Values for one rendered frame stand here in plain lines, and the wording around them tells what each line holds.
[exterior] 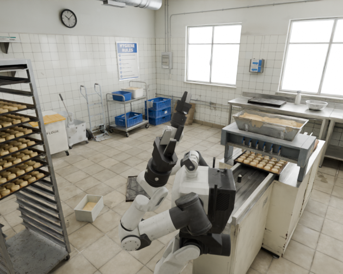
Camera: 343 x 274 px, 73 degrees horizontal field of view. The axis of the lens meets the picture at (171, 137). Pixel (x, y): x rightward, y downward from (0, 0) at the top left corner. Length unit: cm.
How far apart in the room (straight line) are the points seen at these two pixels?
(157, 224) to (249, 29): 477
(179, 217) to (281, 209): 144
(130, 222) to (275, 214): 162
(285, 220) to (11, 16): 472
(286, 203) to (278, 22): 371
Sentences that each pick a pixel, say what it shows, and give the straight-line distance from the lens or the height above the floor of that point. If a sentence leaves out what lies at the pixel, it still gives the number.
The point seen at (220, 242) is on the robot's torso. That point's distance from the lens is 138.
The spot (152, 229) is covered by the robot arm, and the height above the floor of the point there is 120.
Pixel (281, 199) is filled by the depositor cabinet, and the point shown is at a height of 68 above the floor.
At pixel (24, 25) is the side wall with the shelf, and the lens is 492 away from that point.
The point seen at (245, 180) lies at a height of 84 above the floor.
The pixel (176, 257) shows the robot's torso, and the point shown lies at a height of 82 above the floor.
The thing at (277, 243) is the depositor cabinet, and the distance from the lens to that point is 253.
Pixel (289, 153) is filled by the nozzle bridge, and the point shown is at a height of 107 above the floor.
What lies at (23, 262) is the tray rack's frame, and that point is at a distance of 262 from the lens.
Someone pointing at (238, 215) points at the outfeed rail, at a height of 90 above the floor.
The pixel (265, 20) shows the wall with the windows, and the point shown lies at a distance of 526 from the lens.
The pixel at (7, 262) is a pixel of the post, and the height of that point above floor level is 48.
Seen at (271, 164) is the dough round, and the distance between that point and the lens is 223.
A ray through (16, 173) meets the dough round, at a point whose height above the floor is 104.
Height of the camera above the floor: 190
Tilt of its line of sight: 21 degrees down
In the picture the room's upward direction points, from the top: straight up
